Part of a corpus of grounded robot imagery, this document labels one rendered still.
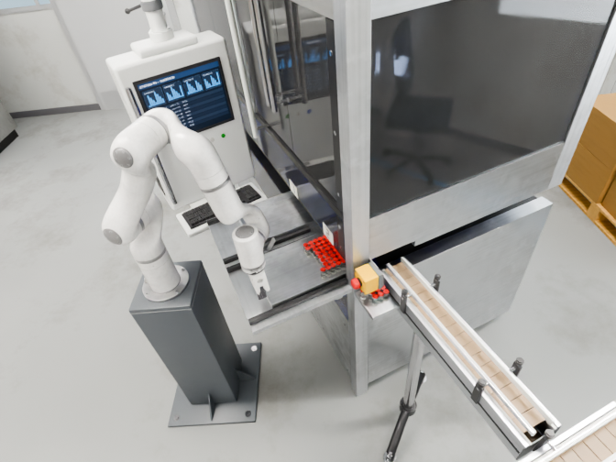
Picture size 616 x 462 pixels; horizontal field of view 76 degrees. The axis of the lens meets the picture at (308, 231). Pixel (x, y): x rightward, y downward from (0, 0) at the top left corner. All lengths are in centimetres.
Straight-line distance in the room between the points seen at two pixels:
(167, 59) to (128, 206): 78
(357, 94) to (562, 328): 204
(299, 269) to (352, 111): 76
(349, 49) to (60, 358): 252
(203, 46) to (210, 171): 94
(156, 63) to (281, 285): 107
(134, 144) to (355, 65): 59
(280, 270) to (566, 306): 184
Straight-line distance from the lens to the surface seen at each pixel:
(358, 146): 111
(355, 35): 99
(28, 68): 628
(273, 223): 182
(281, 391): 231
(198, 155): 110
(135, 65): 190
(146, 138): 116
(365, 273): 137
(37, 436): 275
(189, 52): 194
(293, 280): 156
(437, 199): 144
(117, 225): 143
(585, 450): 132
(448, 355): 133
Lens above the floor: 206
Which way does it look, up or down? 42 degrees down
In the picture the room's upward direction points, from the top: 8 degrees counter-clockwise
